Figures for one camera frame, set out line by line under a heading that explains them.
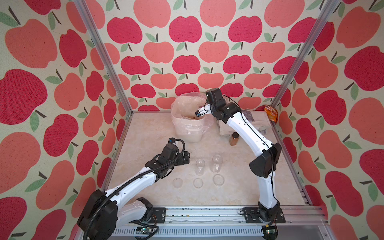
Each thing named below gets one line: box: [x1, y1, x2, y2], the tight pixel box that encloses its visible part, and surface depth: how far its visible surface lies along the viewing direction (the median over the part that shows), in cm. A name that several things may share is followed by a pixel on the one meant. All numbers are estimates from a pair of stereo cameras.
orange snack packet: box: [264, 104, 278, 125], surface depth 117 cm
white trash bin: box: [170, 92, 213, 143], surface depth 90 cm
